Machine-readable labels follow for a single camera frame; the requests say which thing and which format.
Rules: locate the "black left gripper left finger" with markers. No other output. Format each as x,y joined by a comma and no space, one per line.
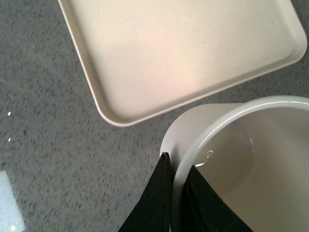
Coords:
152,211

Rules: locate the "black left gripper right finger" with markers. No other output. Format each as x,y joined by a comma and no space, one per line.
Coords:
204,210

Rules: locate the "white smiley mug black handle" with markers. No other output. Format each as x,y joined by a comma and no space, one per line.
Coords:
254,155

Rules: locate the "cream rectangular plastic tray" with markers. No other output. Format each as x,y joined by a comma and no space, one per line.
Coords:
142,58

